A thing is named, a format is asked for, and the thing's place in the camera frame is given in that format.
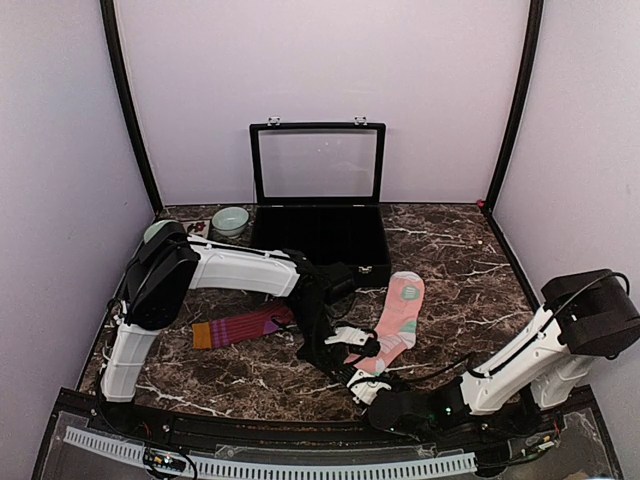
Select black front rail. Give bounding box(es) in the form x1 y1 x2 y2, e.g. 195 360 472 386
54 386 599 451

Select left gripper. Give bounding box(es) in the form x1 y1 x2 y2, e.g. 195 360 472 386
290 302 344 383

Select black display case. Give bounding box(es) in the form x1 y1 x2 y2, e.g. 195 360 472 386
249 117 391 288

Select left celadon bowl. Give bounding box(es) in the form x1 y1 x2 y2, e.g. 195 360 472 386
143 219 176 245

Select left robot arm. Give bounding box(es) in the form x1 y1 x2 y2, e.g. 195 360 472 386
97 221 386 436

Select maroon striped sock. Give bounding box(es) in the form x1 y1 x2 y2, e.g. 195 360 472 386
192 301 295 350

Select black frame post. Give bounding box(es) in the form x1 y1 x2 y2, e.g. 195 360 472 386
99 0 164 215
484 0 545 216

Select celadon bowl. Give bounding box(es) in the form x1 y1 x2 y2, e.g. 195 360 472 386
211 206 250 238
143 219 176 245

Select right black frame post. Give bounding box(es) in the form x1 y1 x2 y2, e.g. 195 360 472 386
484 0 545 216

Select small circuit board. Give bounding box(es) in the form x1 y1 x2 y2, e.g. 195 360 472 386
143 449 187 475

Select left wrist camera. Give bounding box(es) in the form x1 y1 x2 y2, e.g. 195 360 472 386
320 262 355 305

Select pink patterned sock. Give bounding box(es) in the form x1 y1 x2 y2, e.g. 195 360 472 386
355 271 425 375

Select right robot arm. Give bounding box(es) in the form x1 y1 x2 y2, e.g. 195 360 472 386
346 269 639 439

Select white slotted cable duct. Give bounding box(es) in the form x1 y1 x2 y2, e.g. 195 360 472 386
62 427 478 479

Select floral coaster mat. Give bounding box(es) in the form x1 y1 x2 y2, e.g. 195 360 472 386
182 220 210 238

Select left black frame post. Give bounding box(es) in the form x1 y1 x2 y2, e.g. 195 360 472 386
99 0 164 215

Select right celadon bowl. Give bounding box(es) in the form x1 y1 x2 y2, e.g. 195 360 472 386
211 206 250 238

